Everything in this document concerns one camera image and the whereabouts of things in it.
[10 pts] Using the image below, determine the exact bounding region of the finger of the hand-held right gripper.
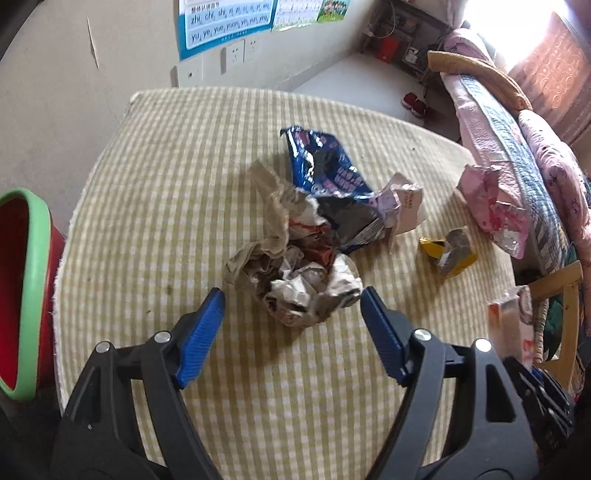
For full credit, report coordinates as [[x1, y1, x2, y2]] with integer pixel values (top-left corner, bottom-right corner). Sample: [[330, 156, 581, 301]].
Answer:
[[503, 355, 578, 460]]

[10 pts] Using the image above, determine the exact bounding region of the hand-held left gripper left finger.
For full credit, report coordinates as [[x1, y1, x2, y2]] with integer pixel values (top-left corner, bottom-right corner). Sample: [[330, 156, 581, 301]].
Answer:
[[62, 287, 227, 480]]

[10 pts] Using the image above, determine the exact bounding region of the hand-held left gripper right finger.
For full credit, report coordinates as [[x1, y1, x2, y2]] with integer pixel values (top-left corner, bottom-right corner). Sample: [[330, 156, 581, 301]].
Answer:
[[360, 286, 539, 480]]

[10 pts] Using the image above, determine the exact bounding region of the white pink packet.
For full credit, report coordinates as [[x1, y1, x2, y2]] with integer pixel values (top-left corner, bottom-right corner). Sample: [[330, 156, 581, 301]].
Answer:
[[488, 285, 546, 366]]

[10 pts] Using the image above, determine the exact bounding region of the silver foil wrapper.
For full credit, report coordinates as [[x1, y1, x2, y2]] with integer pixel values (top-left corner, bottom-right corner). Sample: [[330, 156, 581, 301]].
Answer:
[[264, 251, 364, 329]]

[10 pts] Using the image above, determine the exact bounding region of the pink white wrapper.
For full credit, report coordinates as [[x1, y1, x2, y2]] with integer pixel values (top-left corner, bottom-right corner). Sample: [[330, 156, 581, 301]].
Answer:
[[369, 172, 424, 237]]

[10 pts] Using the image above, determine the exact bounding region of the brown paper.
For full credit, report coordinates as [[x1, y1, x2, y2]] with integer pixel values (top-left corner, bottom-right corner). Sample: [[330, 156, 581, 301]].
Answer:
[[224, 159, 333, 301]]

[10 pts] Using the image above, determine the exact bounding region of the red bin with green rim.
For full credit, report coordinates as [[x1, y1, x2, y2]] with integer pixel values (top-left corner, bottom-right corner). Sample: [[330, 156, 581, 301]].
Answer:
[[0, 188, 66, 401]]

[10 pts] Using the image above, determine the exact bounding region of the yellow foil wrapper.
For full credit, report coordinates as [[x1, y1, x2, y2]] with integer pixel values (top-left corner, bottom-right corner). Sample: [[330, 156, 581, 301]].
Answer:
[[419, 227, 477, 278]]

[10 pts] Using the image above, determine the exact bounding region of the beige checked table cover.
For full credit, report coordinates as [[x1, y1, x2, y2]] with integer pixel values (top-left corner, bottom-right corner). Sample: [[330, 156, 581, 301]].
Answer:
[[53, 88, 518, 467]]

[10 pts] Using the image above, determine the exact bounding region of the blue crumpled wrapper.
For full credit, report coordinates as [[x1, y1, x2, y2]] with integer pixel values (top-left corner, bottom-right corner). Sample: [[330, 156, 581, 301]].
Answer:
[[279, 124, 387, 254]]

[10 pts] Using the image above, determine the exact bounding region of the pink quilted pillow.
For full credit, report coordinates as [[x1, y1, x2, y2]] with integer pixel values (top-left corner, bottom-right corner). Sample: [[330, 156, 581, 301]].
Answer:
[[517, 110, 591, 241]]

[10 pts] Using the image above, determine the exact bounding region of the blue checked sofa cover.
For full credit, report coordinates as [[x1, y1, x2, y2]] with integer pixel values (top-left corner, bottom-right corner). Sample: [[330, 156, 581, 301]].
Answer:
[[457, 74, 573, 268]]

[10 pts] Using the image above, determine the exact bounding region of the pink sheet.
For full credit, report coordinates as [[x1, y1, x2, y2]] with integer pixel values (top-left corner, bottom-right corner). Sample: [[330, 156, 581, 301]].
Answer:
[[441, 69, 509, 185]]

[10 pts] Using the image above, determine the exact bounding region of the red box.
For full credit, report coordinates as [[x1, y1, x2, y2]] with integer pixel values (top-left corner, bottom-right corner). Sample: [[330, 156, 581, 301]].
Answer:
[[376, 37, 400, 63]]

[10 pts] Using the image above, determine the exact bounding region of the pink folded quilt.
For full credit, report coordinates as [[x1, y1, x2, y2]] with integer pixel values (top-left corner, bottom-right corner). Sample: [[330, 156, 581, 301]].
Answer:
[[443, 28, 495, 70]]

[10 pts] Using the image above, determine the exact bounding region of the dark metal shelf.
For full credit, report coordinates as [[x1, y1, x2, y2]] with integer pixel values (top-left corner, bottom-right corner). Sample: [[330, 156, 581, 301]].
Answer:
[[360, 0, 455, 84]]

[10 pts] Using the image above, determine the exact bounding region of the wooden sofa frame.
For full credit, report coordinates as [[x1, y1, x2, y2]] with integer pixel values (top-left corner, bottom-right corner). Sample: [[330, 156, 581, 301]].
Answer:
[[526, 261, 585, 384]]

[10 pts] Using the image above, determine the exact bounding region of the white round-hole wall socket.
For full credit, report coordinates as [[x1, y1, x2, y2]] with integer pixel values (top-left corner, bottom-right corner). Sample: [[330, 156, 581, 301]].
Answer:
[[171, 58, 204, 88]]

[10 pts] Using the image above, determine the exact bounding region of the blue alphabet wall poster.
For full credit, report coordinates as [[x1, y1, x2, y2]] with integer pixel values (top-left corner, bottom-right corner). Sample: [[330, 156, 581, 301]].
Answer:
[[178, 0, 278, 61]]

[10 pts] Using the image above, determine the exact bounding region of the green chart wall poster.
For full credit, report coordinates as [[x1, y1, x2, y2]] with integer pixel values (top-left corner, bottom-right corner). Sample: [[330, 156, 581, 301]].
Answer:
[[316, 0, 349, 24]]

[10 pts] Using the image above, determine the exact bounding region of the white chart wall poster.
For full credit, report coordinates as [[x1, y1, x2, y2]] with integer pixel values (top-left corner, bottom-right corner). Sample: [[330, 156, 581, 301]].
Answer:
[[271, 0, 321, 32]]

